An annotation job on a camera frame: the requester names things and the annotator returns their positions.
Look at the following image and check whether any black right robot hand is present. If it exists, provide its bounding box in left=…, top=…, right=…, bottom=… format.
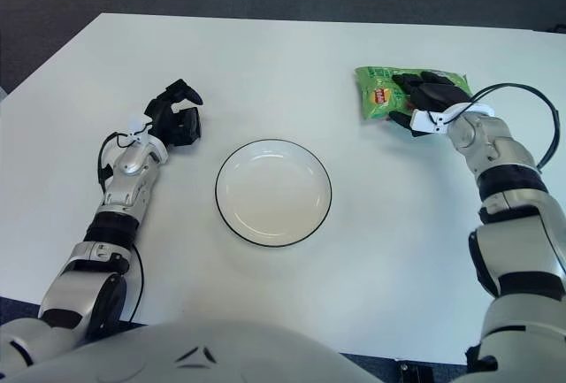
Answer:
left=386, top=71, right=474, bottom=137

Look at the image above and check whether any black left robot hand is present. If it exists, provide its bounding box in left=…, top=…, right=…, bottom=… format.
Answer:
left=144, top=78, right=204, bottom=148

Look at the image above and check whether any green chip bag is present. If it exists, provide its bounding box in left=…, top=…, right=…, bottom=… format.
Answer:
left=353, top=65, right=473, bottom=124

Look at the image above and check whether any white plate black rim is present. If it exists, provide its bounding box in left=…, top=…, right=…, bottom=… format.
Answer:
left=214, top=138, right=333, bottom=249

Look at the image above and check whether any grey robot torso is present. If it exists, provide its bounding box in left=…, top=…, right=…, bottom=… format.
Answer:
left=0, top=318, right=470, bottom=383

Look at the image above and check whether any black base part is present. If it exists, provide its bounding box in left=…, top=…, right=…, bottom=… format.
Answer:
left=395, top=358, right=439, bottom=383

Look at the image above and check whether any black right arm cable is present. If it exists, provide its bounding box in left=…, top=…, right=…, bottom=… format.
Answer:
left=444, top=83, right=559, bottom=172

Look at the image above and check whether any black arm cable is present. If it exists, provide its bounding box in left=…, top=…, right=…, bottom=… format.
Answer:
left=96, top=130, right=145, bottom=322
left=444, top=83, right=559, bottom=172

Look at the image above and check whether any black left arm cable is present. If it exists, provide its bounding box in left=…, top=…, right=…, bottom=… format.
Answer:
left=96, top=130, right=145, bottom=322

